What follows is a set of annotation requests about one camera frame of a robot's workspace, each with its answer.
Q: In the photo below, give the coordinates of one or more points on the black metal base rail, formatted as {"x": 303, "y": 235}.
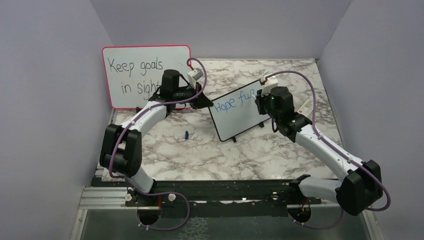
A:
{"x": 225, "y": 190}

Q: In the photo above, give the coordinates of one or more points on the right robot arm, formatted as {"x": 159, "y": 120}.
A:
{"x": 299, "y": 129}

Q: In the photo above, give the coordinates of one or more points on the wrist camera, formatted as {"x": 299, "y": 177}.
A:
{"x": 268, "y": 82}
{"x": 194, "y": 75}

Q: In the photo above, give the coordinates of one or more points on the white green eraser box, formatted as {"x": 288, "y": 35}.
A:
{"x": 307, "y": 108}

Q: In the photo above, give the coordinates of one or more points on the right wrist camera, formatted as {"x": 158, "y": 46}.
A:
{"x": 268, "y": 82}

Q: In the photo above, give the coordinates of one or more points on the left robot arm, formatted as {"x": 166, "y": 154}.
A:
{"x": 121, "y": 151}

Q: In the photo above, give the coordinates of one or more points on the pink framed whiteboard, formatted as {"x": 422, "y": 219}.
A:
{"x": 134, "y": 73}

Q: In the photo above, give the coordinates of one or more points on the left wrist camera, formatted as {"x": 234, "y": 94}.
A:
{"x": 194, "y": 75}

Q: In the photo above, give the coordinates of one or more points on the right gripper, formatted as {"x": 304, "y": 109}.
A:
{"x": 259, "y": 101}

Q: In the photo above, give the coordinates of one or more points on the black framed whiteboard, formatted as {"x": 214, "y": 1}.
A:
{"x": 236, "y": 112}

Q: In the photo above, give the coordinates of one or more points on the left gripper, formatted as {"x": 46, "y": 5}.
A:
{"x": 201, "y": 101}

